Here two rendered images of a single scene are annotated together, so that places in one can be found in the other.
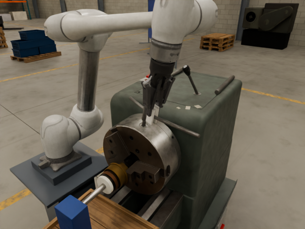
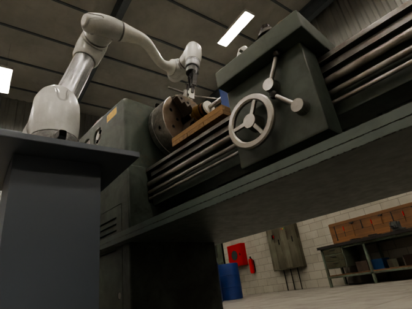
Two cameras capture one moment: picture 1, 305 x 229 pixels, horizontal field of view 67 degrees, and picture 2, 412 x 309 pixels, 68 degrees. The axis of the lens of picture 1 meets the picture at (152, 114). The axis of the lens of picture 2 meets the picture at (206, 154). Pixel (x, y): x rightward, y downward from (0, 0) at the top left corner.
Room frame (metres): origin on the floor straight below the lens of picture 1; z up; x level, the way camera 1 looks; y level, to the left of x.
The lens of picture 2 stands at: (0.41, 1.36, 0.31)
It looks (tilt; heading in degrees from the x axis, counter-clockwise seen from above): 24 degrees up; 281
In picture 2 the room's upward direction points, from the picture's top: 8 degrees counter-clockwise
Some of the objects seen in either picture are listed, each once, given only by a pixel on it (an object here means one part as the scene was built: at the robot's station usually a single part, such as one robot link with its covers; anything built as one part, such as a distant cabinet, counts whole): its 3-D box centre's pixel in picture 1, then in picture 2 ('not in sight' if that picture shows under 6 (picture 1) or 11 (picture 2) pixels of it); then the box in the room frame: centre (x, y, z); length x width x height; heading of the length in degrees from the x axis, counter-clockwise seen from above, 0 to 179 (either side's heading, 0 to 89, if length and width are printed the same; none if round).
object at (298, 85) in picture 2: not in sight; (273, 109); (0.35, 0.61, 0.73); 0.27 x 0.12 x 0.27; 147
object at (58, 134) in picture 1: (57, 134); (56, 115); (1.11, 0.54, 0.97); 0.18 x 0.16 x 0.22; 142
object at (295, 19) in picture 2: not in sight; (301, 84); (0.23, 0.45, 0.90); 0.53 x 0.30 x 0.06; 57
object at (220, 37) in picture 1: (217, 41); not in sight; (8.77, -2.41, 0.22); 1.25 x 0.86 x 0.44; 142
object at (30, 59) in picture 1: (34, 44); not in sight; (7.19, 3.61, 0.39); 1.20 x 0.80 x 0.79; 147
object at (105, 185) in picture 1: (92, 195); (217, 102); (0.55, 0.20, 1.08); 0.13 x 0.07 x 0.07; 147
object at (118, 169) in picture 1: (115, 176); (201, 113); (0.64, 0.14, 1.08); 0.09 x 0.09 x 0.09; 57
